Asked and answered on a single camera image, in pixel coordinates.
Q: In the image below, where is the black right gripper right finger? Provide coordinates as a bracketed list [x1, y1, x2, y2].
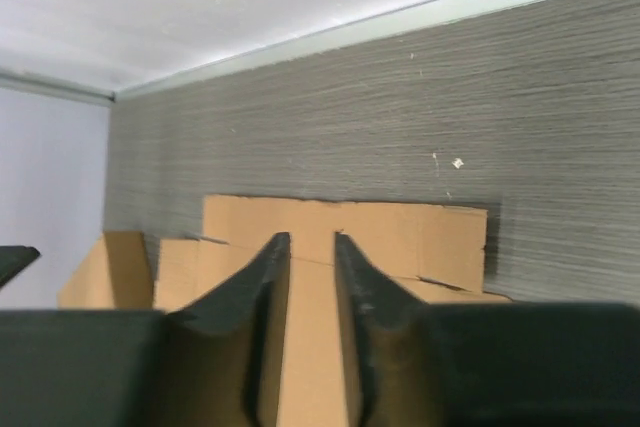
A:
[334, 233, 430, 426]

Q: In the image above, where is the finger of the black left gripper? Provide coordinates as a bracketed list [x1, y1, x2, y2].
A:
[0, 245, 39, 288]

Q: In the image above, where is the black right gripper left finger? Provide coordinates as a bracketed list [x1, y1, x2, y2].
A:
[164, 232, 291, 426]

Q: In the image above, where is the brown cardboard box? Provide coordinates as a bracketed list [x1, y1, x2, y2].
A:
[153, 195, 495, 426]
[57, 231, 153, 310]

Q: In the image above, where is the folded brown cardboard box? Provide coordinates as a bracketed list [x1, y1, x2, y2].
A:
[57, 231, 153, 310]

